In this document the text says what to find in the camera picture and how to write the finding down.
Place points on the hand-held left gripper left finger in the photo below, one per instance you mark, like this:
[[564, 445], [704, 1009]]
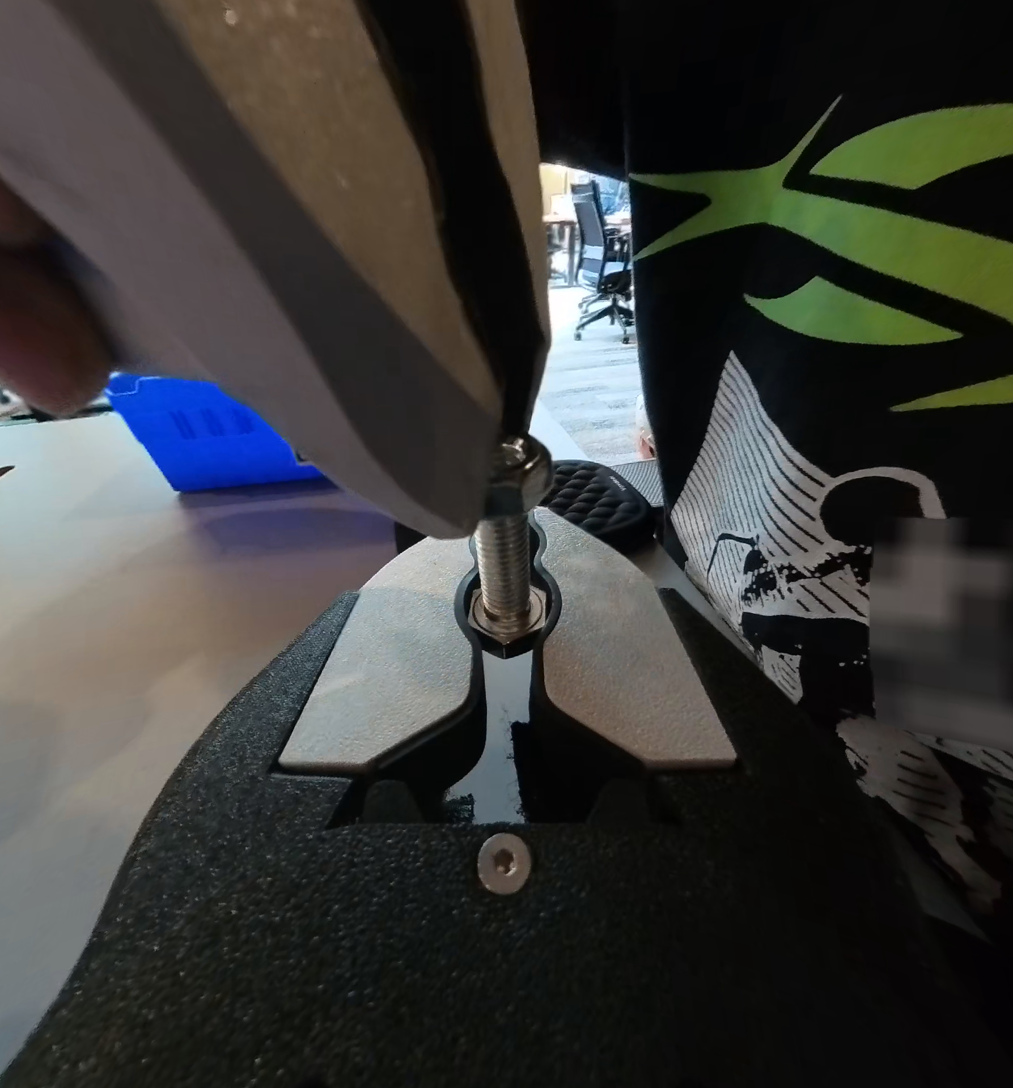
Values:
[[370, 663]]

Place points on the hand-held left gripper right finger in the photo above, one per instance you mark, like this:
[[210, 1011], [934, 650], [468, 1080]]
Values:
[[634, 671]]

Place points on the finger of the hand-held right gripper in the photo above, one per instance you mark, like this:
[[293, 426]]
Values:
[[506, 170], [260, 212]]

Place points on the black textured pad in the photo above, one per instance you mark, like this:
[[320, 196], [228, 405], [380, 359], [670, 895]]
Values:
[[591, 501]]

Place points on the steel hex bolt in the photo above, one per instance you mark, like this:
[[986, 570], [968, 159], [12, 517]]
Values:
[[506, 561]]

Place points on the black office chair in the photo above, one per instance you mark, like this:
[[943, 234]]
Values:
[[612, 280]]

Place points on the person's right hand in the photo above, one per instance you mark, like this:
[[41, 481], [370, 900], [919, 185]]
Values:
[[21, 323]]

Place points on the steel hex nut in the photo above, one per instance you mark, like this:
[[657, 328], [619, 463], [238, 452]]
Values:
[[506, 633]]

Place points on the blue plastic bin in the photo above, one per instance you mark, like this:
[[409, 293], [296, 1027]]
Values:
[[209, 442]]

